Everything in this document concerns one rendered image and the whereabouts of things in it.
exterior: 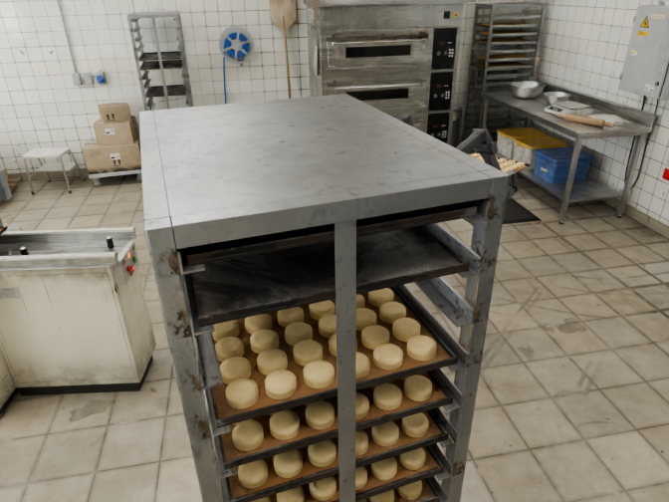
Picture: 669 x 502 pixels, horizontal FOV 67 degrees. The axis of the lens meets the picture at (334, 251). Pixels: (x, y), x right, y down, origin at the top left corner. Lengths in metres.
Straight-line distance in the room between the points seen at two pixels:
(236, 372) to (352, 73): 4.97
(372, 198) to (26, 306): 2.55
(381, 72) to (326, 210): 5.11
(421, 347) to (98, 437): 2.37
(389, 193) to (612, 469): 2.42
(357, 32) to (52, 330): 4.01
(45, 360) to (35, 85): 4.25
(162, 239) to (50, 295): 2.35
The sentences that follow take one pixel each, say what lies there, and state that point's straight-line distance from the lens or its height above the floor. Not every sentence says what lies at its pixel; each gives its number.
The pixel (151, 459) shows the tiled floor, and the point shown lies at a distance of 2.84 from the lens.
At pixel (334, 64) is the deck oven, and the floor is 1.32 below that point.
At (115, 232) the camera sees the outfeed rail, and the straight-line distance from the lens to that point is 2.98.
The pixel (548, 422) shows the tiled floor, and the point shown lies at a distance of 3.01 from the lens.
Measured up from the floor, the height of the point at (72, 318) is 0.54.
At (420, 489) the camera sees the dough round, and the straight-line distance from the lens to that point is 1.14.
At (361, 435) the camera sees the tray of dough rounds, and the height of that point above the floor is 1.33.
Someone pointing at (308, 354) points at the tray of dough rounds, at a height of 1.51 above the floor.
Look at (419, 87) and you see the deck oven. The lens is 5.84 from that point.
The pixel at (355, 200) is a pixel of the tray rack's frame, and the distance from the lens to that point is 0.63.
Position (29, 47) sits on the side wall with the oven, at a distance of 6.82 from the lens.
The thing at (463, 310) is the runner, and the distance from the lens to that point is 0.85.
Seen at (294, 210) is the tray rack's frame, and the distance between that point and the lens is 0.61.
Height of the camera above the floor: 2.06
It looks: 28 degrees down
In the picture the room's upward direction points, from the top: 1 degrees counter-clockwise
